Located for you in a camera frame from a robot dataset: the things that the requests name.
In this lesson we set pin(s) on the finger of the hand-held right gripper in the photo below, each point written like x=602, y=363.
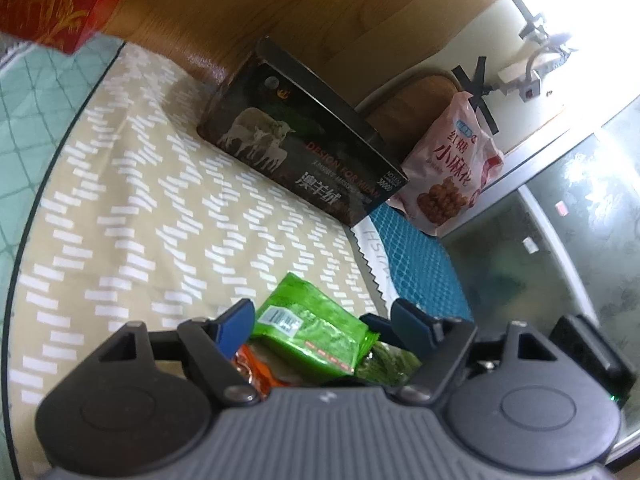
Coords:
x=590, y=347

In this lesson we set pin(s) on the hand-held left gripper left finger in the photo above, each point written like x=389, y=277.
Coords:
x=234, y=326

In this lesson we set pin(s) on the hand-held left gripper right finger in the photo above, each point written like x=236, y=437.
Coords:
x=411, y=321

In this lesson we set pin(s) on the light green snack packet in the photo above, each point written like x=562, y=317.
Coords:
x=315, y=320

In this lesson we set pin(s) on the black tin box sheep print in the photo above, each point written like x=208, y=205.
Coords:
x=300, y=150

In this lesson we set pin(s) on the dark green snack packet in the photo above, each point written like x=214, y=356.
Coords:
x=390, y=362

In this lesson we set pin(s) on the orange snack packet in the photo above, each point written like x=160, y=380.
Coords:
x=257, y=370

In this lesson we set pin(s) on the patchwork printed bed sheet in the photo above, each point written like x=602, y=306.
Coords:
x=150, y=200

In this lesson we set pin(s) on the pink snack bag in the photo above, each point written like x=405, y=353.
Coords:
x=450, y=170

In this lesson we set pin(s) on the brown woven mat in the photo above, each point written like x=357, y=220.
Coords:
x=405, y=105

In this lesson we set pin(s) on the black tape cross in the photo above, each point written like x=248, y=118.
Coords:
x=477, y=90

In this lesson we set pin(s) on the white power strip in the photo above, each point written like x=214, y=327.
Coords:
x=531, y=85

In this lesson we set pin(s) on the black tape strip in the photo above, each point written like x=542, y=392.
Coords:
x=531, y=17

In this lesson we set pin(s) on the wooden board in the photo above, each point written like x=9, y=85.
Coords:
x=300, y=5

